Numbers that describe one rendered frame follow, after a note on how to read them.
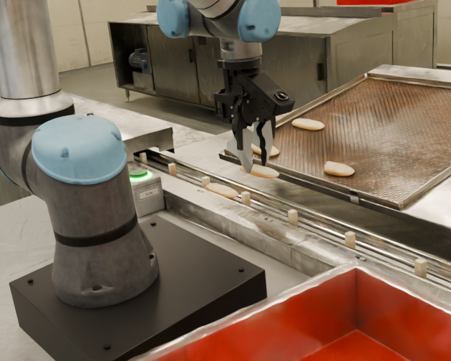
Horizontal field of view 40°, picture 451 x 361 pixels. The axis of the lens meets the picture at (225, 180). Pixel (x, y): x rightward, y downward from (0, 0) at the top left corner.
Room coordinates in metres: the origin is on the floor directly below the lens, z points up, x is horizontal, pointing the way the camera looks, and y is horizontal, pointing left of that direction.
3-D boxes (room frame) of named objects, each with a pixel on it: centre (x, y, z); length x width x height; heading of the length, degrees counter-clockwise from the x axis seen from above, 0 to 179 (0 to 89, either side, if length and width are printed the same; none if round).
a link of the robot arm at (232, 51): (1.14, -0.05, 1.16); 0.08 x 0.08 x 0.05
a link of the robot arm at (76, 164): (0.80, 0.19, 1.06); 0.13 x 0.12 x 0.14; 38
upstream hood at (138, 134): (2.01, 0.55, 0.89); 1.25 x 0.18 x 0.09; 35
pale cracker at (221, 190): (1.23, 0.01, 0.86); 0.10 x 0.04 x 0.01; 35
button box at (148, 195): (1.25, 0.18, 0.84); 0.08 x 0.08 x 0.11; 35
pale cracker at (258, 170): (1.13, -0.07, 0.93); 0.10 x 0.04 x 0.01; 38
